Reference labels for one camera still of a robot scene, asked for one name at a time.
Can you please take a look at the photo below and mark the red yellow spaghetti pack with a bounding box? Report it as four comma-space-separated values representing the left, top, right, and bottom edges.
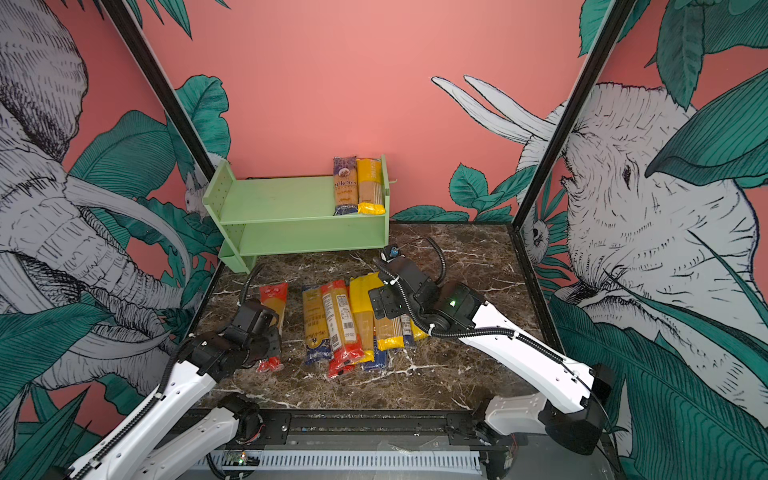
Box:
257, 283, 288, 372

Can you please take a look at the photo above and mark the red spaghetti pack white label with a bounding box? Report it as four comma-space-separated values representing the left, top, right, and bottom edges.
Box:
321, 280, 365, 379

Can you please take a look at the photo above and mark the yellow spaghetti pack top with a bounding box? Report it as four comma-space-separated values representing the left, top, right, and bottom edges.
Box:
356, 158, 386, 215

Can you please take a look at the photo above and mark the blue Ankara spaghetti pack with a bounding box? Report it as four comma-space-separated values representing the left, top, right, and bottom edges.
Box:
333, 156, 359, 216

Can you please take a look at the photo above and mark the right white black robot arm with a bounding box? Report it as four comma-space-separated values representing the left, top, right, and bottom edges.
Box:
369, 256, 615, 455

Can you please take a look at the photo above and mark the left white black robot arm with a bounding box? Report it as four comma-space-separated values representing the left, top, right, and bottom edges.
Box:
43, 300, 279, 479

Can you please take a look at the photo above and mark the green wooden two-tier shelf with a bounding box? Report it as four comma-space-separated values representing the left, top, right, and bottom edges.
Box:
202, 160, 389, 273

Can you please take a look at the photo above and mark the yellow spaghetti pack white label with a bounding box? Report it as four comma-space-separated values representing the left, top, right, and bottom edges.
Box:
399, 314, 428, 346

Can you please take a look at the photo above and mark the yellow spaghetti pack barcode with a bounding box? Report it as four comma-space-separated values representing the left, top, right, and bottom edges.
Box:
349, 273, 378, 364

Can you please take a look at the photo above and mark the yellow Pastatime spaghetti pack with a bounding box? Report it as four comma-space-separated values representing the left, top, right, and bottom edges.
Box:
365, 273, 405, 351

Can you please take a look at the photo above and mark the blue yellow spaghetti pack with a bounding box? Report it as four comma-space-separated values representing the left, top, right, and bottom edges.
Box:
302, 287, 333, 365

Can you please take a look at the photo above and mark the blue spaghetti pack underneath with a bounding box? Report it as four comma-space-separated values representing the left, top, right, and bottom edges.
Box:
362, 349, 390, 372

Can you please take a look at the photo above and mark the white perforated strip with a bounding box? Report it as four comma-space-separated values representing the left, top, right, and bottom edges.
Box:
211, 450, 484, 474

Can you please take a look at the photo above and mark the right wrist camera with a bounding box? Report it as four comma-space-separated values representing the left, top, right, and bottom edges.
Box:
380, 244, 401, 262

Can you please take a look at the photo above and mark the right black frame post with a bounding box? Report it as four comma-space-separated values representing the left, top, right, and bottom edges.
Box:
512, 0, 635, 233

